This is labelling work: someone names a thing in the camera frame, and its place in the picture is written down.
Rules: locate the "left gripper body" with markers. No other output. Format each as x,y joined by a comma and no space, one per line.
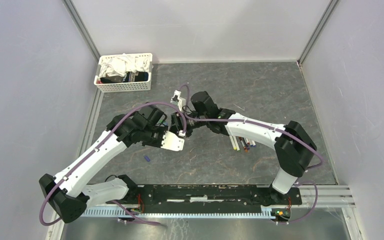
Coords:
154,136

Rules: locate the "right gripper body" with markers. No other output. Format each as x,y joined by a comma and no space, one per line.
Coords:
192,124

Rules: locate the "purple pen cap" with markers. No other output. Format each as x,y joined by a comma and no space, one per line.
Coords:
147,158

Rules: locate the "yellow capped white marker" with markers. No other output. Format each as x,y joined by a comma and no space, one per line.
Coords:
238,148

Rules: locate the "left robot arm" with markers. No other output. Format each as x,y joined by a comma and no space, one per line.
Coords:
68,193

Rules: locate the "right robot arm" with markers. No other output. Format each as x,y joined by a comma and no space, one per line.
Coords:
293,146

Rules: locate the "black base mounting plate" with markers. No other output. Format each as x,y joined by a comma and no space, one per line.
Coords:
208,199

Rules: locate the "white plastic basket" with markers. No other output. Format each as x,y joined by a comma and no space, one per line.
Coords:
124,87

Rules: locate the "white cloth in basket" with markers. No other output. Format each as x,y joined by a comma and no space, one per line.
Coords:
120,64

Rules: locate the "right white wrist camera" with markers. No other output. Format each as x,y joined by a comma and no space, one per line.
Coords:
178,100

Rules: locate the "aluminium frame rail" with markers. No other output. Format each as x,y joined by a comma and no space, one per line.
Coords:
81,27

